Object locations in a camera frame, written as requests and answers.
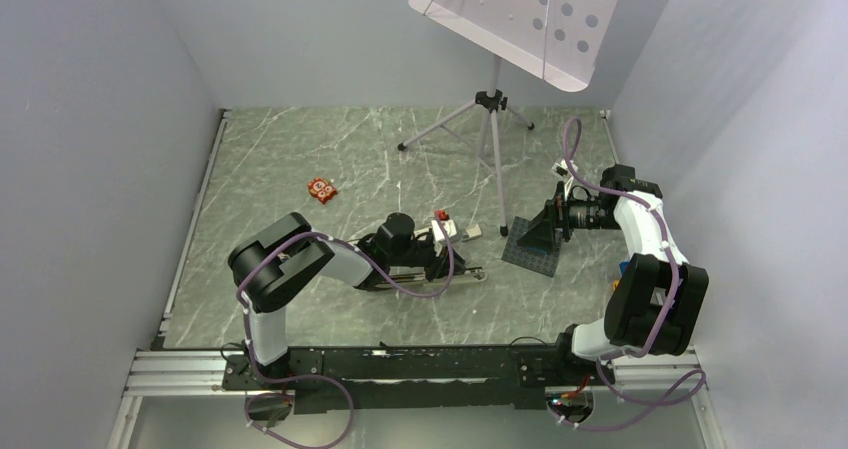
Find colourful lego toy car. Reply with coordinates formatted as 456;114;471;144
611;261;629;292

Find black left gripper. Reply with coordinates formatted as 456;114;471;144
388;240;466;283

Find dark grey lego baseplate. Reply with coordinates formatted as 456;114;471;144
501;216;561;278

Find red cartoon eraser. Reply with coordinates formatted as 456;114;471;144
307;177;338;204

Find white perforated music stand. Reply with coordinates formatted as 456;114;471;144
397;0;619;236

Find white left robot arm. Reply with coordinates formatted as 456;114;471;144
226;212;468;389

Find staple box tray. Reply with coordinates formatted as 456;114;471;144
460;225;482;242

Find black silver stapler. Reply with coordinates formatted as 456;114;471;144
368;267;488;292

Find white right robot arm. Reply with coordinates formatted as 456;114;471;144
517;164;709;384

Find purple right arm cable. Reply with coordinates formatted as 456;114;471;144
546;115;709;433

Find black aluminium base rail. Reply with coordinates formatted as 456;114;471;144
124;342;703;422

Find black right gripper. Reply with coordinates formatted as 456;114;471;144
517;182;622;252

